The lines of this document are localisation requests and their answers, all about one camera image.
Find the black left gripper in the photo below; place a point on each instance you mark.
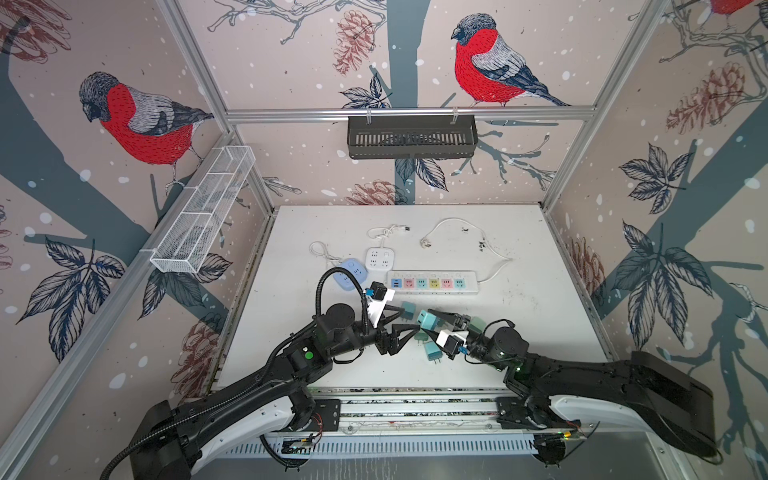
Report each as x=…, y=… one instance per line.
x=390, y=342

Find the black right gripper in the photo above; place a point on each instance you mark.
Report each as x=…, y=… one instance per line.
x=455, y=318

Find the teal charger plug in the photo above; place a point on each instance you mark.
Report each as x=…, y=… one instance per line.
x=409, y=311
x=433, y=352
x=427, y=320

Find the white multicolour power strip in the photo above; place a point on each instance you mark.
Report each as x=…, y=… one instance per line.
x=446, y=282

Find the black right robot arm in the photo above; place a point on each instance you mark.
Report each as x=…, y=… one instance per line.
x=642, y=392

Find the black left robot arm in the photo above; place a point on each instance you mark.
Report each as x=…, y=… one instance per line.
x=170, y=441

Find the teal charger plug bottom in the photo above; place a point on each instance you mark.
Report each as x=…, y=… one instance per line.
x=433, y=352

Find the white square power socket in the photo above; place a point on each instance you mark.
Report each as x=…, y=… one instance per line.
x=381, y=258

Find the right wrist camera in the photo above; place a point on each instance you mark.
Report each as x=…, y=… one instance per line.
x=456, y=344

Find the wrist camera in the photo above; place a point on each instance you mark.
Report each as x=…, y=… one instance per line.
x=377, y=295
x=456, y=344

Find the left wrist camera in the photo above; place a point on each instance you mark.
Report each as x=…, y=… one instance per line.
x=377, y=295

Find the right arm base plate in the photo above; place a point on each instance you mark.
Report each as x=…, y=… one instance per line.
x=532, y=413

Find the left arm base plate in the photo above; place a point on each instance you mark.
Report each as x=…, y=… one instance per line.
x=325, y=416

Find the black wire wall basket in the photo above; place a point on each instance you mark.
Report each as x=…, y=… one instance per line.
x=412, y=137

